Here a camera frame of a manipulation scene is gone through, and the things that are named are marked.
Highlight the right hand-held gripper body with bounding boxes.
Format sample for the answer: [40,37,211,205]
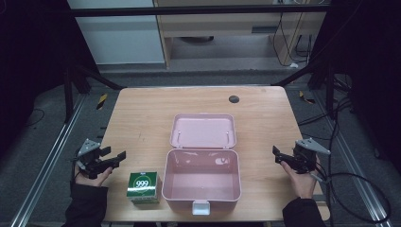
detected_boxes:
[290,137,332,175]

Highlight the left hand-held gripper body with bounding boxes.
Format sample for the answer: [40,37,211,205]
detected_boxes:
[76,138,110,180]

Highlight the green medicine box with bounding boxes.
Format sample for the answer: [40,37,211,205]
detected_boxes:
[126,171,163,205]

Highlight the pink plastic lidded box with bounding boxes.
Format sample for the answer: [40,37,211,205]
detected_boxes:
[161,113,243,217]

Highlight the person's left hand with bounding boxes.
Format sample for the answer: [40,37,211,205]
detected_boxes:
[74,166,113,188]

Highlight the person's right hand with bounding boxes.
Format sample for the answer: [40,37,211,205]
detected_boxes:
[280,161,322,200]

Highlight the yellow black striped tape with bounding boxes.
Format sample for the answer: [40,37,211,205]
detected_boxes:
[298,90,316,105]
[96,93,109,111]

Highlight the black metal stand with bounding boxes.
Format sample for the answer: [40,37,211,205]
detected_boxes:
[272,61,337,121]
[62,64,125,124]

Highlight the white cabinet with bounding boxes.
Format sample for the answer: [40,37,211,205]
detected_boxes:
[66,0,166,66]

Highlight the light wooden desk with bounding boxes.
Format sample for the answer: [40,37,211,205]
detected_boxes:
[153,0,330,68]

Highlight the black metal crossbar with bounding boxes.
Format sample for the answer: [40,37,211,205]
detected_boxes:
[69,4,330,18]

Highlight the aluminium floor rail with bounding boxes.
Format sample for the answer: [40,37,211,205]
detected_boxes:
[9,94,88,227]
[313,91,393,227]

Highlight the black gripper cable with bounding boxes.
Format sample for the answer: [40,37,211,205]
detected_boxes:
[310,171,392,224]

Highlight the black hanging cables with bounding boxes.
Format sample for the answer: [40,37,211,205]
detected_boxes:
[271,11,315,68]

